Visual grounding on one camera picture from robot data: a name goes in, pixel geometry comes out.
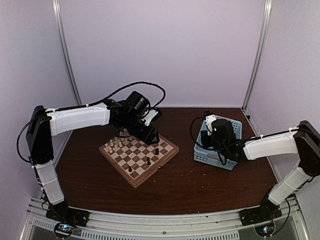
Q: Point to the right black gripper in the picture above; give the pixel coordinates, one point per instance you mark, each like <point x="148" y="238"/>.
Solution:
<point x="205" y="143"/>

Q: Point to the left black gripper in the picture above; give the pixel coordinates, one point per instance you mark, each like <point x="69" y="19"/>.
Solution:
<point x="148" y="136"/>

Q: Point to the light blue plastic basket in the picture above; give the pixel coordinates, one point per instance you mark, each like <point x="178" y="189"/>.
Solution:
<point x="210" y="157"/>

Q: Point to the wooden chess board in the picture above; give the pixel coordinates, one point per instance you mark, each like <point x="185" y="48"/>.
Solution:
<point x="135" y="155"/>

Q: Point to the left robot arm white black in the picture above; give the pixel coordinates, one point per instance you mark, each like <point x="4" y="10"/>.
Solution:
<point x="134" y="114"/>

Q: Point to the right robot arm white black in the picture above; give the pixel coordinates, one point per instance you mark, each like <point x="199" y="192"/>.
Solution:
<point x="301" y="143"/>

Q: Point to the row of white chess pieces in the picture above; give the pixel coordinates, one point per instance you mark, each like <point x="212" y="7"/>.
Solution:
<point x="120" y="140"/>

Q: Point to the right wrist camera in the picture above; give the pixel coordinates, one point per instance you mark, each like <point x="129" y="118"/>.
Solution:
<point x="209" y="118"/>

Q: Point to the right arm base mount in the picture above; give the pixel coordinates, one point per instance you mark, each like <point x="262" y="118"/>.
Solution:
<point x="256" y="215"/>

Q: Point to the front aluminium rail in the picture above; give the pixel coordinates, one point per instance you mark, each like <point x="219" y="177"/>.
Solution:
<point x="223" y="225"/>

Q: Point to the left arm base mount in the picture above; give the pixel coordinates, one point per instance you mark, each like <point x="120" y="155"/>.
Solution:
<point x="72" y="217"/>

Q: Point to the right aluminium frame post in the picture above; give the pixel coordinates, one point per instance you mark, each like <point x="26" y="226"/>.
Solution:
<point x="264" y="30"/>

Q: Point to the aluminium frame post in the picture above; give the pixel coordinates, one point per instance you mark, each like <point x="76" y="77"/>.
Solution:
<point x="56" y="4"/>
<point x="264" y="30"/>

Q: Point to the left aluminium frame post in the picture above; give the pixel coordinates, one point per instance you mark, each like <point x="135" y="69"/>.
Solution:
<point x="56" y="4"/>

